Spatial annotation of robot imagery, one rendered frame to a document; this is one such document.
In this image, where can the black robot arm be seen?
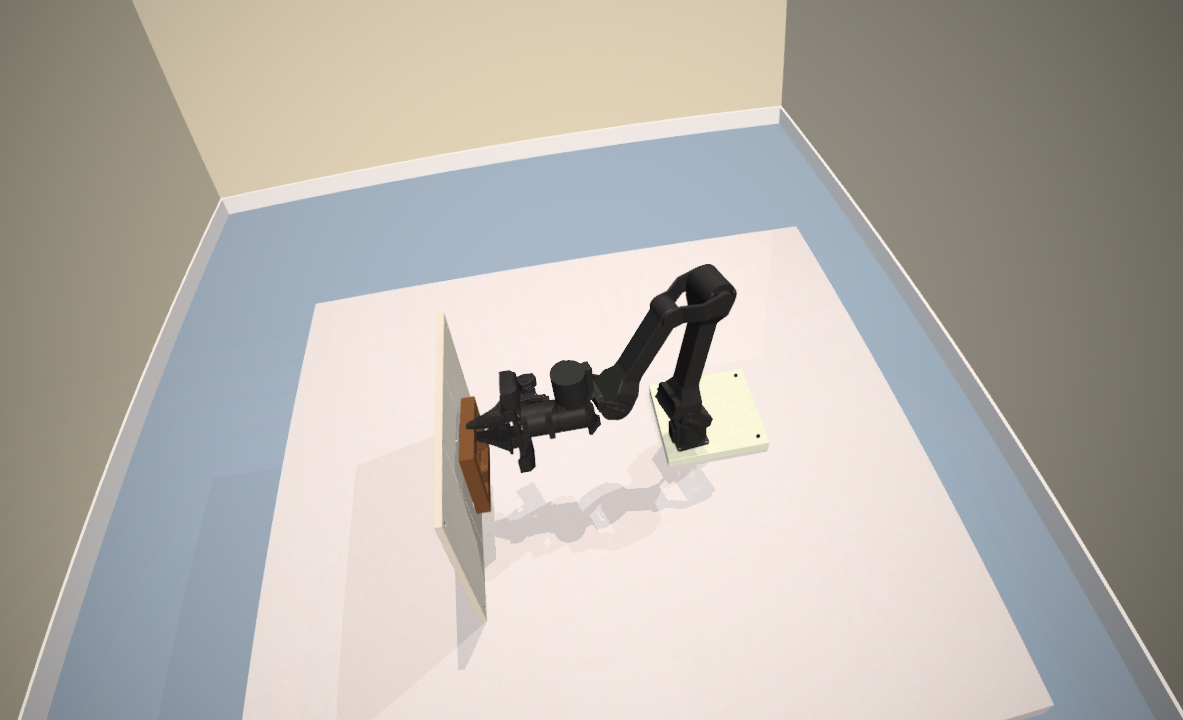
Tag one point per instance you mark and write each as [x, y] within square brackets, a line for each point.
[709, 298]

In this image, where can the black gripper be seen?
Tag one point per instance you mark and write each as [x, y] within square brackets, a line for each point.
[536, 419]

